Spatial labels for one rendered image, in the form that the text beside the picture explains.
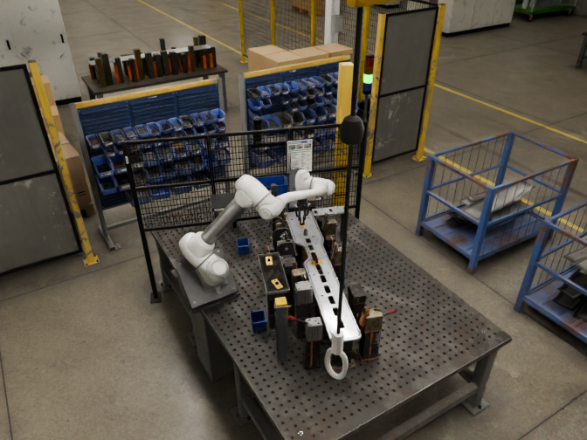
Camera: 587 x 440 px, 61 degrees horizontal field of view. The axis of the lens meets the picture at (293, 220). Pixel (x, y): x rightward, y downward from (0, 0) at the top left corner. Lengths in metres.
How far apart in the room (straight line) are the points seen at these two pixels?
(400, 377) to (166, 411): 1.71
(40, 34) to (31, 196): 4.89
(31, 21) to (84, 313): 5.75
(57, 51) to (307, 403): 7.76
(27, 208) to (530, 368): 4.42
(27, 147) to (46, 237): 0.91
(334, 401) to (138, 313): 2.25
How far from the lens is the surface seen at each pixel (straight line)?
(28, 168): 4.82
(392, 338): 3.33
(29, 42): 9.44
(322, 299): 3.08
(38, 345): 4.67
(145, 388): 4.06
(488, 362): 3.65
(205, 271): 3.30
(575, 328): 4.60
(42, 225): 5.11
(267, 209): 2.96
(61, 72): 9.60
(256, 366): 3.13
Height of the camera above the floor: 3.08
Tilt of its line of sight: 33 degrees down
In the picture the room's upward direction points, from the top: straight up
